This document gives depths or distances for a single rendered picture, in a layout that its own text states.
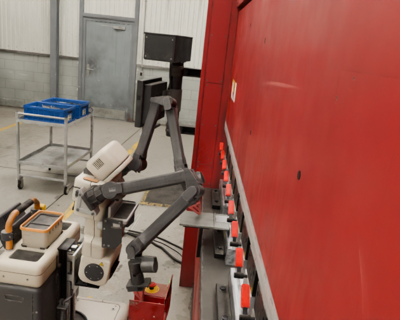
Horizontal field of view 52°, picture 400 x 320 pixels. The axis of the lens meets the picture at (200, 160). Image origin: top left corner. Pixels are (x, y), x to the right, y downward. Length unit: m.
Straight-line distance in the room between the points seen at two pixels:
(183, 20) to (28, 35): 3.47
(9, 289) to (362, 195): 1.97
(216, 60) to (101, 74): 6.75
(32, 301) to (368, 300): 1.93
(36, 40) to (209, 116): 7.47
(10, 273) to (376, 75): 1.97
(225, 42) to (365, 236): 2.48
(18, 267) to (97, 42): 7.68
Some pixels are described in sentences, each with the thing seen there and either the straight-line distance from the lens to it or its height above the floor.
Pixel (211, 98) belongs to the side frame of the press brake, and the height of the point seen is 1.54.
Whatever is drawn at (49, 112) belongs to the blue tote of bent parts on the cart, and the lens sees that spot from 5.03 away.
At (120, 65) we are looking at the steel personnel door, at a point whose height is 1.23.
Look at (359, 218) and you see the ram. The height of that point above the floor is 1.74.
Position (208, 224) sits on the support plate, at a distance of 2.19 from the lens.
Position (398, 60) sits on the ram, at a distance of 0.49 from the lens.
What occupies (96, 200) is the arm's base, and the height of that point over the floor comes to 1.19.
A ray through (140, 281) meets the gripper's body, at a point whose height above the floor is 0.89.
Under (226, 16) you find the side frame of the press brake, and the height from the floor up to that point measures 2.10.
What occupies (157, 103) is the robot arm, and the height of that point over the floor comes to 1.58.
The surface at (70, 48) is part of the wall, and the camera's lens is 9.73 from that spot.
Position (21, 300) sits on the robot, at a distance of 2.31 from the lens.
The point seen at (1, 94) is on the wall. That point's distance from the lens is 10.59.
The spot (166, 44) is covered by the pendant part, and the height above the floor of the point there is 1.87.
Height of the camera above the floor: 1.92
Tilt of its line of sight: 16 degrees down
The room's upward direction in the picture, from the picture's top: 6 degrees clockwise
